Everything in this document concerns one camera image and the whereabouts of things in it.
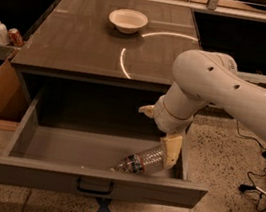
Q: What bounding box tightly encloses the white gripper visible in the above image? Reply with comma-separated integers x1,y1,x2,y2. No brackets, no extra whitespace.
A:
138,83,207,169

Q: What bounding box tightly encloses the clear plastic water bottle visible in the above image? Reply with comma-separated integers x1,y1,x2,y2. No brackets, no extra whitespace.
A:
111,146,165,175

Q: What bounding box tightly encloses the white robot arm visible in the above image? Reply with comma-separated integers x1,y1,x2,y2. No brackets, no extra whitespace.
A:
139,49,266,169

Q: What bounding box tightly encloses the grey open top drawer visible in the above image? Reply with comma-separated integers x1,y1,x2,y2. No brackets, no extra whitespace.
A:
0,81,207,208

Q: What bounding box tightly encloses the white pump bottle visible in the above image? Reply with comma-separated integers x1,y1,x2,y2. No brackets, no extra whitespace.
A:
0,21,10,46

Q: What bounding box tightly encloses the grey wooden cabinet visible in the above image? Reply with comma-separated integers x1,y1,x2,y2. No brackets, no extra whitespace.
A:
1,0,224,154

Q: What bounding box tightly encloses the white paper bowl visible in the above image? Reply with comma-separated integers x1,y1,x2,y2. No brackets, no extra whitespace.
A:
108,9,148,34

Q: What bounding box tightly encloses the brown cardboard box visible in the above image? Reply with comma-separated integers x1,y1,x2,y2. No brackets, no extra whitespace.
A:
0,50,29,122

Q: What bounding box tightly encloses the red soda can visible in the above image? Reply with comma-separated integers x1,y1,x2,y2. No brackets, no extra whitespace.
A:
8,28,24,47

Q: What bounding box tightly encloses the black cable on floor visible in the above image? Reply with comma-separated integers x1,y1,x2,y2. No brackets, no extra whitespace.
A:
222,120,266,212

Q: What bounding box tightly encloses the black drawer handle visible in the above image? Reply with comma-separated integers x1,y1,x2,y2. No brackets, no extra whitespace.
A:
76,177,114,196

